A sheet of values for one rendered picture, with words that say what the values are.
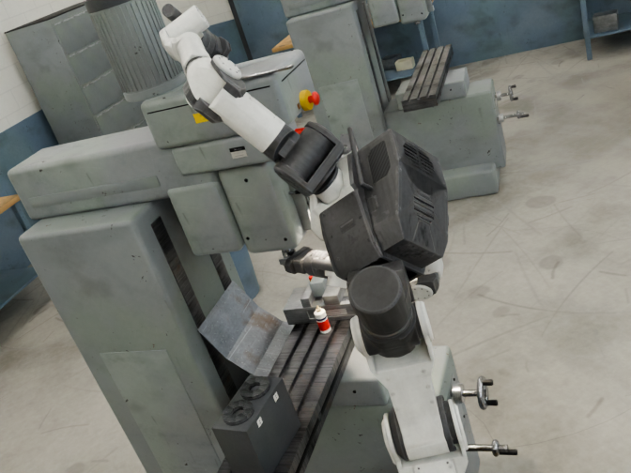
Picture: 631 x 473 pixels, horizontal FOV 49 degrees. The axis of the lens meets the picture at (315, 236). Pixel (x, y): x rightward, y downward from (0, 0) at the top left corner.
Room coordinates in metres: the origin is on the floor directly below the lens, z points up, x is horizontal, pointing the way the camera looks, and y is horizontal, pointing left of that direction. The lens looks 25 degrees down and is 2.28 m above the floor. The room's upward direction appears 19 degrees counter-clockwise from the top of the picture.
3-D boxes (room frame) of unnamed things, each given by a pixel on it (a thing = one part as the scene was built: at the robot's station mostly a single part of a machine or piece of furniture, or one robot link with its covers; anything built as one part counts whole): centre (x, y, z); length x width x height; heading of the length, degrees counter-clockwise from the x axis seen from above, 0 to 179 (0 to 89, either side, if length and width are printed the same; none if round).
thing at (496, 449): (1.77, -0.31, 0.49); 0.22 x 0.06 x 0.06; 64
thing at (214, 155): (2.15, 0.14, 1.68); 0.34 x 0.24 x 0.10; 64
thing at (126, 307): (2.40, 0.66, 0.78); 0.50 x 0.47 x 1.56; 64
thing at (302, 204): (2.08, 0.00, 1.45); 0.04 x 0.04 x 0.21; 64
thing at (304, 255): (2.06, 0.05, 1.23); 0.13 x 0.12 x 0.10; 129
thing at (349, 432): (2.12, 0.08, 0.41); 0.81 x 0.32 x 0.60; 64
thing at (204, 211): (2.22, 0.28, 1.47); 0.24 x 0.19 x 0.26; 154
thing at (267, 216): (2.13, 0.11, 1.47); 0.21 x 0.19 x 0.32; 154
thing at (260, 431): (1.61, 0.33, 1.01); 0.22 x 0.12 x 0.20; 147
